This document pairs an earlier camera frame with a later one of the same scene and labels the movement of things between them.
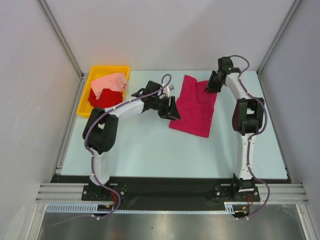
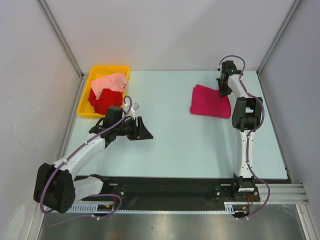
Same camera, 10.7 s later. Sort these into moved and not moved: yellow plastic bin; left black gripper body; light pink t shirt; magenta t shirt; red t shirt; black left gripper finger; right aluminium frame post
Moved: magenta t shirt; left black gripper body; black left gripper finger
Not moved: right aluminium frame post; yellow plastic bin; red t shirt; light pink t shirt
